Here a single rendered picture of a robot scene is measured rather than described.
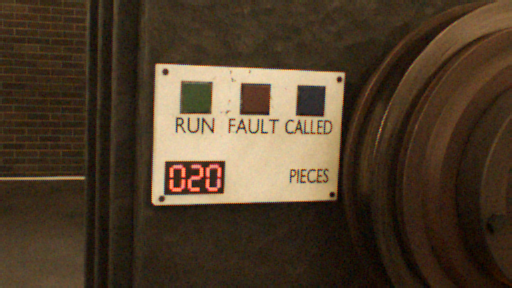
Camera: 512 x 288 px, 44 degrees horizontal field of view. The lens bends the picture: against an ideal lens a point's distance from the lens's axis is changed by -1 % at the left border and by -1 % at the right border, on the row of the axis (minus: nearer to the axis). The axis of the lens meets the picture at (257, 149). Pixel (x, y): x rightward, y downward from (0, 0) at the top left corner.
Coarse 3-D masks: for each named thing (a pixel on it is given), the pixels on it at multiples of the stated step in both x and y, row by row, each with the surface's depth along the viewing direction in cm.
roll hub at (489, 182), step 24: (504, 96) 77; (480, 120) 77; (504, 120) 73; (480, 144) 75; (504, 144) 73; (480, 168) 73; (504, 168) 74; (480, 192) 73; (504, 192) 74; (480, 216) 74; (480, 240) 75; (504, 240) 75; (480, 264) 79; (504, 264) 75
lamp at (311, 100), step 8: (304, 88) 87; (312, 88) 87; (320, 88) 88; (304, 96) 87; (312, 96) 87; (320, 96) 88; (304, 104) 87; (312, 104) 88; (320, 104) 88; (304, 112) 87; (312, 112) 88; (320, 112) 88
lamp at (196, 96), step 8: (184, 88) 81; (192, 88) 82; (200, 88) 82; (208, 88) 82; (184, 96) 81; (192, 96) 82; (200, 96) 82; (208, 96) 82; (184, 104) 82; (192, 104) 82; (200, 104) 82; (208, 104) 83
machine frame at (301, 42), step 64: (128, 0) 88; (192, 0) 83; (256, 0) 85; (320, 0) 89; (384, 0) 92; (448, 0) 95; (128, 64) 89; (192, 64) 84; (256, 64) 87; (320, 64) 90; (128, 128) 90; (128, 192) 92; (128, 256) 93; (192, 256) 87; (256, 256) 91; (320, 256) 94
